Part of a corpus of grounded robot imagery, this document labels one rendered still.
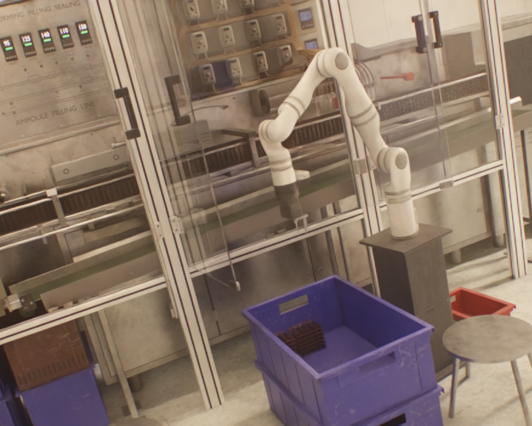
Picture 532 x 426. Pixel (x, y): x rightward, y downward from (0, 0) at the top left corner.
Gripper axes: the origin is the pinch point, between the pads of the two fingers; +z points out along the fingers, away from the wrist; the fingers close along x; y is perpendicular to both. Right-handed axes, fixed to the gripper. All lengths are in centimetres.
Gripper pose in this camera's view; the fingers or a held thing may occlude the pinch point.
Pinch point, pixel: (302, 231)
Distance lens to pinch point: 202.2
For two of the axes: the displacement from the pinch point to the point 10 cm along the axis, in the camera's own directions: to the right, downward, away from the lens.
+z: 2.2, 9.4, 2.7
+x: 4.9, 1.3, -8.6
